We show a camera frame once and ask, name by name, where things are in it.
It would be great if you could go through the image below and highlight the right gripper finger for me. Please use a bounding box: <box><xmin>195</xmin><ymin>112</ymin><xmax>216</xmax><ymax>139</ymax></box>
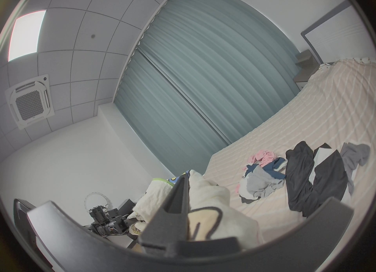
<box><xmin>138</xmin><ymin>173</ymin><xmax>191</xmax><ymax>254</ymax></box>

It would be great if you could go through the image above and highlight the white printed pyjama top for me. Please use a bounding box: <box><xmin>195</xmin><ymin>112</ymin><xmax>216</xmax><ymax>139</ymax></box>
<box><xmin>128</xmin><ymin>169</ymin><xmax>265</xmax><ymax>251</ymax></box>

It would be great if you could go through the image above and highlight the pile of clothes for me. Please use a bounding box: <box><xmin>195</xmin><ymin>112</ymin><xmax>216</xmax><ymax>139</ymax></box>
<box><xmin>236</xmin><ymin>149</ymin><xmax>289</xmax><ymax>205</ymax></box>

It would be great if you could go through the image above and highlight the blue-green curtain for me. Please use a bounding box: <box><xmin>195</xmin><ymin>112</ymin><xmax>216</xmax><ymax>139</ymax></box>
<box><xmin>113</xmin><ymin>48</ymin><xmax>233</xmax><ymax>176</ymax></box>
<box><xmin>136</xmin><ymin>0</ymin><xmax>302</xmax><ymax>145</ymax></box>

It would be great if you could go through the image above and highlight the black and white garment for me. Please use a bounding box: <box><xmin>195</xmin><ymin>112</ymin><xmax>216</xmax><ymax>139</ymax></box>
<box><xmin>284</xmin><ymin>141</ymin><xmax>353</xmax><ymax>218</ymax></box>

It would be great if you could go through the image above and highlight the bed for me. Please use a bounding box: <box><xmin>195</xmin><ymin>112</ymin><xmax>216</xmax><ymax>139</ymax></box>
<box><xmin>203</xmin><ymin>0</ymin><xmax>376</xmax><ymax>246</ymax></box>

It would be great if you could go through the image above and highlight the ceiling air conditioner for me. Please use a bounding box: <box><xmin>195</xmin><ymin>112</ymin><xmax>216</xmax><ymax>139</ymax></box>
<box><xmin>5</xmin><ymin>73</ymin><xmax>56</xmax><ymax>130</ymax></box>

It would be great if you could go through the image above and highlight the grey garment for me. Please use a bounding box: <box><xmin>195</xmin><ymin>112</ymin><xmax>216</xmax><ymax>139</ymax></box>
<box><xmin>339</xmin><ymin>142</ymin><xmax>371</xmax><ymax>195</ymax></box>

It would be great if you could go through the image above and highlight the grey bedside table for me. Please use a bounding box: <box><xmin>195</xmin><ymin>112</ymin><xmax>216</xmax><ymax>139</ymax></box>
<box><xmin>293</xmin><ymin>49</ymin><xmax>321</xmax><ymax>90</ymax></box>

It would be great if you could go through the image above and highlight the ceiling light panel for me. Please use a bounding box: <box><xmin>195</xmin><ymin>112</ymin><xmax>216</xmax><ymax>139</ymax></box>
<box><xmin>8</xmin><ymin>10</ymin><xmax>46</xmax><ymax>62</ymax></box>

